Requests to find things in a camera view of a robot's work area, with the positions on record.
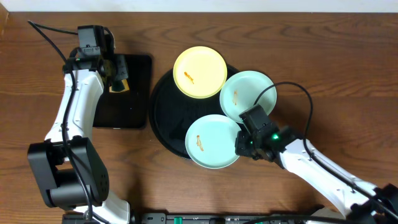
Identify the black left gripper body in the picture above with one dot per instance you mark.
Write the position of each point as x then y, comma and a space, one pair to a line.
119, 73

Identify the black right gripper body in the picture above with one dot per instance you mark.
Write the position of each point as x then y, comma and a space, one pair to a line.
243, 145

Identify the green and yellow sponge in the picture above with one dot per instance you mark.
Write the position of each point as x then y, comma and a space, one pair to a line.
119, 86

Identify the light green plate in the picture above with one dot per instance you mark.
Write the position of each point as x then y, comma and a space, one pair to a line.
241, 90
210, 141

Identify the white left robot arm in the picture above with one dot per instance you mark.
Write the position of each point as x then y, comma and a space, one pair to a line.
67, 168

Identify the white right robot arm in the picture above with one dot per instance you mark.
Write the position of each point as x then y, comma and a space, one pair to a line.
356, 199

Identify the black rectangular tray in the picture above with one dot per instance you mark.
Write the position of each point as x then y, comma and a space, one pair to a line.
128, 109

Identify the black round tray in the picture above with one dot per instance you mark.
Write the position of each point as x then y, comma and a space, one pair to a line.
171, 113

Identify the yellow plate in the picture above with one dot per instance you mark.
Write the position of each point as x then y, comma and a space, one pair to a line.
200, 72

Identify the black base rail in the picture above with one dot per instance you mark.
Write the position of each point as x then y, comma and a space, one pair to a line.
161, 218

